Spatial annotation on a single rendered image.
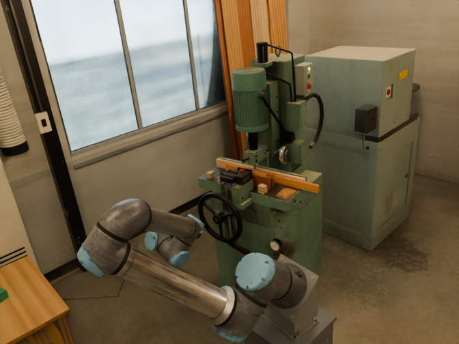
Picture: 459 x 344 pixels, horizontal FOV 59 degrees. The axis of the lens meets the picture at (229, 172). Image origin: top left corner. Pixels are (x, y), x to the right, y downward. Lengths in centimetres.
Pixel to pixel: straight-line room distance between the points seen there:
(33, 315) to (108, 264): 100
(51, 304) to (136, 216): 109
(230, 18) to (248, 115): 170
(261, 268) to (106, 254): 57
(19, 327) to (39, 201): 110
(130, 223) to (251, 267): 51
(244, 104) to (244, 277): 91
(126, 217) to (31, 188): 180
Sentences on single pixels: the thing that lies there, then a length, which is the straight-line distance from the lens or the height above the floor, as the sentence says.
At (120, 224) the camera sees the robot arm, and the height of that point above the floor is 126.
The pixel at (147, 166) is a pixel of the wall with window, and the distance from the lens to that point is 345.
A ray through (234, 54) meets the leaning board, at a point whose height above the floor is 135.
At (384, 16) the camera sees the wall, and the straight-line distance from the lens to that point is 431.
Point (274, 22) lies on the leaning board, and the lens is 409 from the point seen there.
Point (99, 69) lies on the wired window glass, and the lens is 320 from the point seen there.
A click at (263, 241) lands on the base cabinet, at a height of 61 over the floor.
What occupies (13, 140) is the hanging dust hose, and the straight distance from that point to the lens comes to 275.
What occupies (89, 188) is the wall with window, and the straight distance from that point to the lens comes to 324.
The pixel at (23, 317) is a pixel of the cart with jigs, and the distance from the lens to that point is 232.
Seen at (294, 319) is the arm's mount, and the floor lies 66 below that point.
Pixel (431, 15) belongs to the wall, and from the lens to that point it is 414.
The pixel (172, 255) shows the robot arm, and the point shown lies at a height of 85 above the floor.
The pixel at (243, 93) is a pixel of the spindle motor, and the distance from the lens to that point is 207.
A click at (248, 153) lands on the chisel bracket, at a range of 221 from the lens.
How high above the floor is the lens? 190
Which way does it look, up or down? 25 degrees down
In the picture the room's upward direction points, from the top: 5 degrees counter-clockwise
